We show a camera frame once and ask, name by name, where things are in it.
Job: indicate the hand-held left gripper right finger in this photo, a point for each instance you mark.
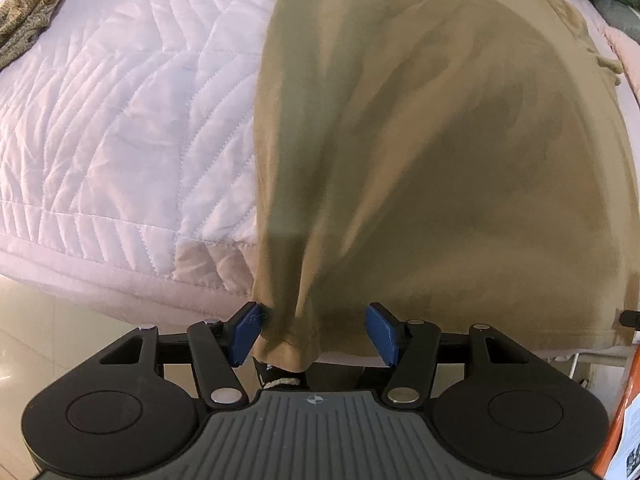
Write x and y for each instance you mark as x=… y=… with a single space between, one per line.
x=382 y=332

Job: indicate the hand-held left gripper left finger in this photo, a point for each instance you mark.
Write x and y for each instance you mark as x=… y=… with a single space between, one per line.
x=247 y=331

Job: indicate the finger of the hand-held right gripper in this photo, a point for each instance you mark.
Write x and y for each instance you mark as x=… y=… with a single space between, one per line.
x=631 y=318

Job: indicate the tan garment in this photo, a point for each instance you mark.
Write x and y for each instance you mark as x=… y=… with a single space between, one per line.
x=440 y=160

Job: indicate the dark shoe with white lace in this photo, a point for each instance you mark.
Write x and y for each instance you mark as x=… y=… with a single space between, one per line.
x=280 y=377

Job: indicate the pink quilted bed cover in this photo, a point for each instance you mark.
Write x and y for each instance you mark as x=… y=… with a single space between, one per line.
x=125 y=135

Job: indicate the speckled brown folded garment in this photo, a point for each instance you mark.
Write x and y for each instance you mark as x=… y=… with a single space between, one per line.
x=30 y=20

